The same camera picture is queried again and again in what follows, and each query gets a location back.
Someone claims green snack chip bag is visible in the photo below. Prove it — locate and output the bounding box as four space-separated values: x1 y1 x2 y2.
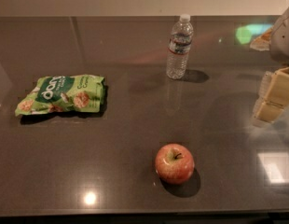
15 75 105 116

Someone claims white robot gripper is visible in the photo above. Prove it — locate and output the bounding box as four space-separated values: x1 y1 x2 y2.
252 7 289 127

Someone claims red yellow apple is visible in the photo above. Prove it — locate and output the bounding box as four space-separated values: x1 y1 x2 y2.
155 144 195 185

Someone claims clear plastic water bottle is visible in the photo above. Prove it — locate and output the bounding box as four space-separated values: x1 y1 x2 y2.
166 14 194 79

